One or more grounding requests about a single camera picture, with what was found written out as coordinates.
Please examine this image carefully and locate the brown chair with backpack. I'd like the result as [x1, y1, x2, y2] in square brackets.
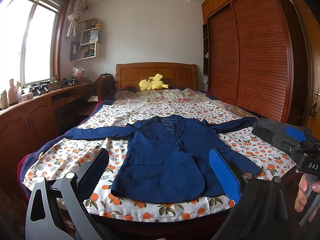
[77, 73, 116, 116]

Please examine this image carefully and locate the tied white curtain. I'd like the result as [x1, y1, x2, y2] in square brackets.
[66, 0, 87, 37]

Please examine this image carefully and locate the wooden louvered wardrobe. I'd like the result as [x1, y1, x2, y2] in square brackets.
[202, 0, 308, 125]

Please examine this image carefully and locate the yellow Pikachu plush toy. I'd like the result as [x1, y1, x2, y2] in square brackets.
[139, 74, 169, 91]

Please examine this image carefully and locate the window with white frame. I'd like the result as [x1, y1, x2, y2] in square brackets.
[1, 0, 65, 90]

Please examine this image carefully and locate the navy blue suit jacket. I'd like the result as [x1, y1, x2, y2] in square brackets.
[65, 115, 260, 203]

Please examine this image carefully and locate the pink bottle on desk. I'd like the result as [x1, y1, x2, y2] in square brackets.
[8, 79, 18, 106]

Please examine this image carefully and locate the orange gift bag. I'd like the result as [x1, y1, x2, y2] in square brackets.
[71, 66, 85, 83]

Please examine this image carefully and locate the orange print white bedsheet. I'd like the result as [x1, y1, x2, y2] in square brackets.
[20, 98, 295, 222]

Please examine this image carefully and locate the wooden bed headboard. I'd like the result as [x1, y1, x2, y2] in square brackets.
[115, 62, 199, 91]

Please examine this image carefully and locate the wooden desk with cabinets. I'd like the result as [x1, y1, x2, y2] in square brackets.
[1, 83, 94, 197]

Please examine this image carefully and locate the person's right hand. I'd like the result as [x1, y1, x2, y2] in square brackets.
[295, 174, 320, 212]

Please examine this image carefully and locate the white wall shelf unit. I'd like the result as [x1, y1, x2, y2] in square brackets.
[70, 18, 103, 61]

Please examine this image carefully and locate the floral beige quilt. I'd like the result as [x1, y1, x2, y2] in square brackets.
[114, 88, 218, 105]

